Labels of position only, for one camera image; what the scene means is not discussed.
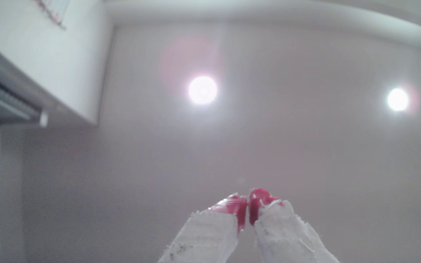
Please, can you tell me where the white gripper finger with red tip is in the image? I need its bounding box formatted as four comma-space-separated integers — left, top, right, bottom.
249, 188, 341, 263
158, 194, 248, 263

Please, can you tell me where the round ceiling light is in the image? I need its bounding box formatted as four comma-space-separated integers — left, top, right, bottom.
188, 75, 218, 106
387, 88, 410, 112

